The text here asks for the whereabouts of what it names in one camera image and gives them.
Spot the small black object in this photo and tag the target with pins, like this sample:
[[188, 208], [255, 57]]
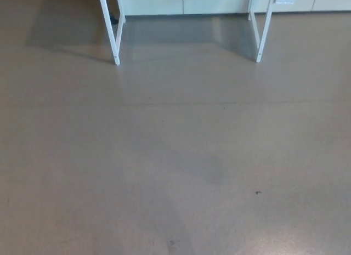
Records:
[[113, 19]]

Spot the white cabinet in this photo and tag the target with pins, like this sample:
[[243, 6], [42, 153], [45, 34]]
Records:
[[205, 2]]

